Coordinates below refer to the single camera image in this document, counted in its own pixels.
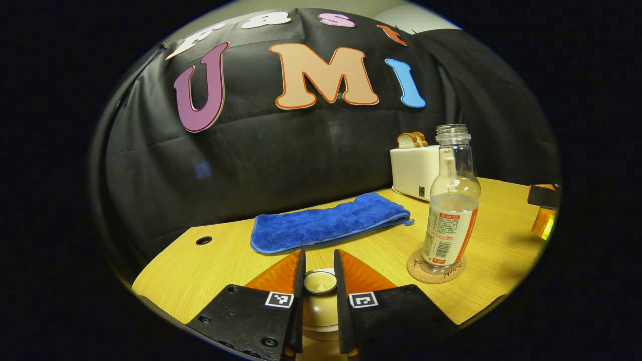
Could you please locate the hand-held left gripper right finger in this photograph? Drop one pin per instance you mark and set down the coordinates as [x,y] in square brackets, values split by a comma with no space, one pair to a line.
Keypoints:
[396,321]

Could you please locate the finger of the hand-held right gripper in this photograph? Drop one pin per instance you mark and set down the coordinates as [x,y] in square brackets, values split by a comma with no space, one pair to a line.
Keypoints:
[544,196]

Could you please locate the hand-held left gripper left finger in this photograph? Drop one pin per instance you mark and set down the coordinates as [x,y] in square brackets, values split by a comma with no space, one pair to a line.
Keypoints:
[246,321]

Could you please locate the round cork coaster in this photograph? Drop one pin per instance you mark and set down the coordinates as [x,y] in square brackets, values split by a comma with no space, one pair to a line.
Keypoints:
[416,268]

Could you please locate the clear glass water bottle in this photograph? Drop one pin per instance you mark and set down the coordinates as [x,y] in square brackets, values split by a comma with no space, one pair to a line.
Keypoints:
[451,220]

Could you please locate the blue towel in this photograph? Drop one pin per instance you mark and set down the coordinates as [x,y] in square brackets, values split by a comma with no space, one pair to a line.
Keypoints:
[326,223]

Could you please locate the white toaster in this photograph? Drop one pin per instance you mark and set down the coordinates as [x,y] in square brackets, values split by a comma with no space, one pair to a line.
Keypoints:
[414,173]

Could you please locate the toast slice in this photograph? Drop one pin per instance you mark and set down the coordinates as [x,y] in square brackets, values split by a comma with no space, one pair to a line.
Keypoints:
[406,142]
[422,139]

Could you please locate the black backdrop cloth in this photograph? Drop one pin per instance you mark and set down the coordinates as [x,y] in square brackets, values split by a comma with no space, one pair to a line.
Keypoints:
[251,160]

